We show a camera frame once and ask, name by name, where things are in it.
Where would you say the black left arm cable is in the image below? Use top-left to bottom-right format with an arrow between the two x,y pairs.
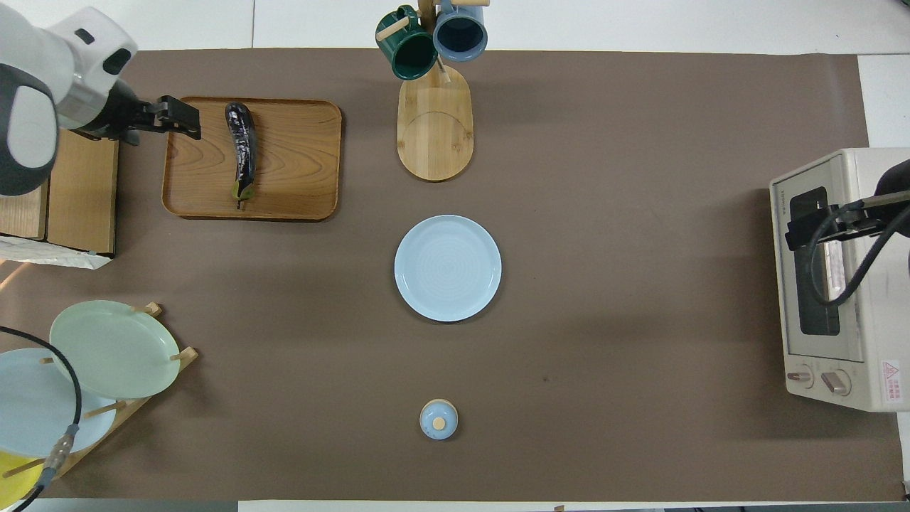
0,326 -> 84,512

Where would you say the pale green plate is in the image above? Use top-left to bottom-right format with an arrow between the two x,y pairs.
49,300 -> 181,400

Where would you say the white crumpled cloth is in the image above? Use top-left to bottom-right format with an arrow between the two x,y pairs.
0,236 -> 113,270

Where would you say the blue mug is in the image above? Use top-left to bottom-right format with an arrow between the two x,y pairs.
432,6 -> 489,63

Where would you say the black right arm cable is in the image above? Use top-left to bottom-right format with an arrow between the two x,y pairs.
810,203 -> 910,306

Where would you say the brown table mat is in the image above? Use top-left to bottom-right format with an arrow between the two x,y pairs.
0,48 -> 904,502

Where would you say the pale blue racked plate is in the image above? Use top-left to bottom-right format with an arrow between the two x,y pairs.
0,348 -> 118,458

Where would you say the dark green mug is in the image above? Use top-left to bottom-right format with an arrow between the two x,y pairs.
375,6 -> 439,80

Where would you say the wooden plate rack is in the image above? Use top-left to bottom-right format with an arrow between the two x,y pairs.
0,302 -> 200,491

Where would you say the wooden serving tray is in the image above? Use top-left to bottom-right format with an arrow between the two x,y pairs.
161,97 -> 343,222

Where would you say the dark purple eggplant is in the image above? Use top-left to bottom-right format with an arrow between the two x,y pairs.
225,102 -> 257,210

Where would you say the wooden mug tree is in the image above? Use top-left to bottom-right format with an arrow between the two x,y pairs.
375,0 -> 491,182

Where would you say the light blue serving plate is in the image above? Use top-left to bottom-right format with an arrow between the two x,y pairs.
394,215 -> 503,323

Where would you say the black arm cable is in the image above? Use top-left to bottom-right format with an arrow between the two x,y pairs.
0,326 -> 84,512
810,203 -> 910,306

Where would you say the yellow plate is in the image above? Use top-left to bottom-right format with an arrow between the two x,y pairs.
0,448 -> 43,502

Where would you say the small blue white bell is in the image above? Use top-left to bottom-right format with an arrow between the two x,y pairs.
419,399 -> 459,441

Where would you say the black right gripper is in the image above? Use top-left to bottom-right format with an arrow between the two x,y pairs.
85,82 -> 163,145

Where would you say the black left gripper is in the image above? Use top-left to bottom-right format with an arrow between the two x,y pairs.
873,158 -> 910,203

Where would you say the wooden step shelf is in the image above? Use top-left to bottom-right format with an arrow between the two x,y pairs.
0,128 -> 120,255

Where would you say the cream toaster oven body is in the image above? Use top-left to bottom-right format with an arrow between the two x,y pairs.
769,148 -> 910,413

